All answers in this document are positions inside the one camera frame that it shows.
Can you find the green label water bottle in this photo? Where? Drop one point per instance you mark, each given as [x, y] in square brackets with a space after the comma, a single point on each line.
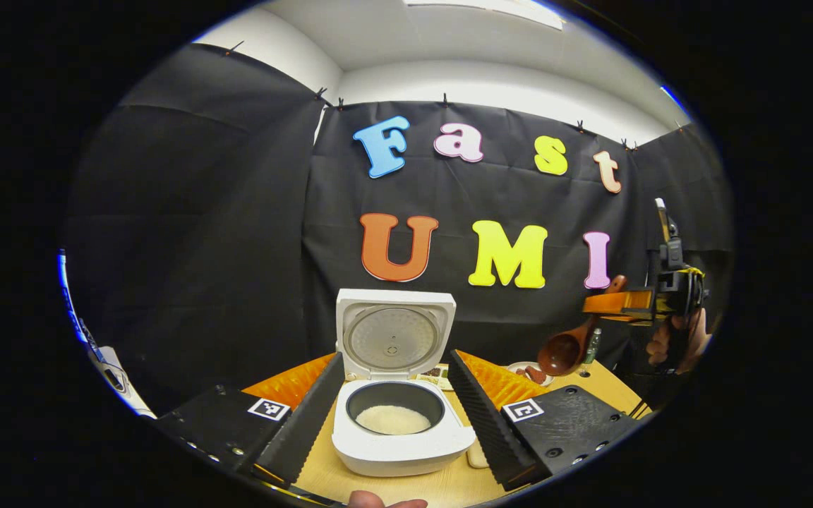
[593, 346]

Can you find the clear plastic container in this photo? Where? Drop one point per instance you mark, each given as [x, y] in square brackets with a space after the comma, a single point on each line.
[478, 455]

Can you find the brown wooden spoon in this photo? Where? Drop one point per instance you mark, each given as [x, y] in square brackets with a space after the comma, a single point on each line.
[560, 355]

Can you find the white rice cooker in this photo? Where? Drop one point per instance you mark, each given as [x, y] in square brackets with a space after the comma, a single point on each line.
[399, 451]

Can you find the ceiling light panel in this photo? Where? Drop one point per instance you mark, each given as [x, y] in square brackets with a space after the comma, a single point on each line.
[491, 10]

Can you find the white divided grain dish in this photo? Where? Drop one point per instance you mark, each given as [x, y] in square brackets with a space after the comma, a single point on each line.
[436, 372]

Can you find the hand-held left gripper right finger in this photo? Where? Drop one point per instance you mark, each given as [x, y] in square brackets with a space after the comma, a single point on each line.
[484, 423]

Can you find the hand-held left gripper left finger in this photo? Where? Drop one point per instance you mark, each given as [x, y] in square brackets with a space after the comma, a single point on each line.
[308, 416]

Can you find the row of small cloth clips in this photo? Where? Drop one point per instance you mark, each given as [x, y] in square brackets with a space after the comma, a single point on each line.
[443, 99]

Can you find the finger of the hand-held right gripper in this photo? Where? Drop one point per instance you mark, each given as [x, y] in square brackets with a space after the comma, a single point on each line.
[625, 305]

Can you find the white rice heap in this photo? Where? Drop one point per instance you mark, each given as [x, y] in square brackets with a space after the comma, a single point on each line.
[392, 420]

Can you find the white round plate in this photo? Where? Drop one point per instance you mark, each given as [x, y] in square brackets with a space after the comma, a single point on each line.
[514, 367]

